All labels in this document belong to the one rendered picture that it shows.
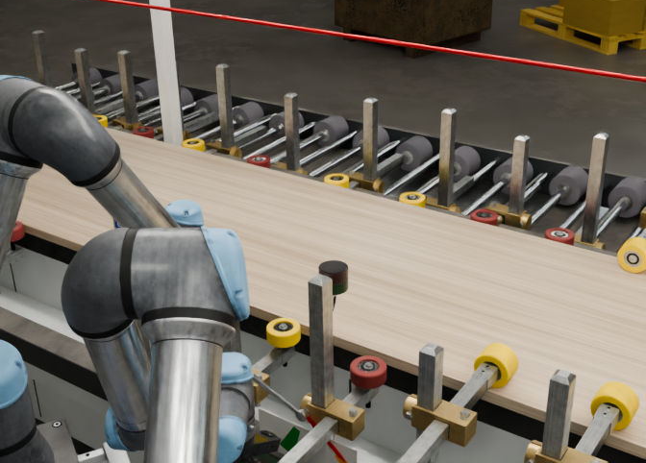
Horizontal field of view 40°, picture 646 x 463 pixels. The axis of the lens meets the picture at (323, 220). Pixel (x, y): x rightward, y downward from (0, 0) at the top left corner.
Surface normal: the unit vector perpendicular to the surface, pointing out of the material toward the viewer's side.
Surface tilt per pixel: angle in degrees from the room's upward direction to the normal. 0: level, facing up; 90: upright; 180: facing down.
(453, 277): 0
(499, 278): 0
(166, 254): 37
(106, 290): 83
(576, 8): 90
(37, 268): 90
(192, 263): 46
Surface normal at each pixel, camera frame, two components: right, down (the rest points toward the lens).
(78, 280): -0.63, 0.07
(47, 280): -0.56, 0.37
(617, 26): 0.44, 0.39
